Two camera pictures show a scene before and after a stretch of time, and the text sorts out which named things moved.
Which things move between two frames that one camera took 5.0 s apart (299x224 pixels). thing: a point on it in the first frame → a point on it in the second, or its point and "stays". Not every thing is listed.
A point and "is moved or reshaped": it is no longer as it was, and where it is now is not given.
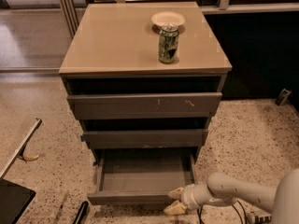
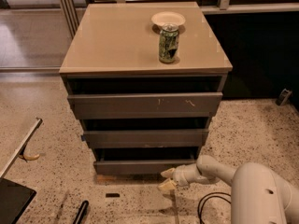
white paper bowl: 163,18 stays
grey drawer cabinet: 144,79 stays
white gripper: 189,196 → 181,175
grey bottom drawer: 140,175 is moved or reshaped
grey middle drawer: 144,138 stays
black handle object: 81,213 stays
